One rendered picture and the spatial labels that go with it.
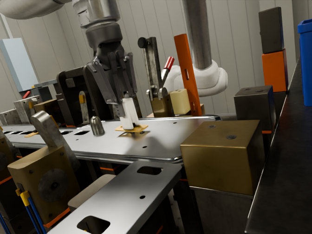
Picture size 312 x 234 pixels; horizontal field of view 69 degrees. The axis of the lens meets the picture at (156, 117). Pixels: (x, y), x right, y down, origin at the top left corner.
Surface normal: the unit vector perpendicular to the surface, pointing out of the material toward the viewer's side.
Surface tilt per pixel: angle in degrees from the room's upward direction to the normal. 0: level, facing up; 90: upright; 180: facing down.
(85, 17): 91
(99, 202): 0
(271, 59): 90
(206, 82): 117
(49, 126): 90
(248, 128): 0
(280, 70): 90
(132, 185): 0
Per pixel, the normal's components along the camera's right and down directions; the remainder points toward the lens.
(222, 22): -0.50, 0.35
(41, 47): 0.84, -0.05
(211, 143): -0.23, -0.94
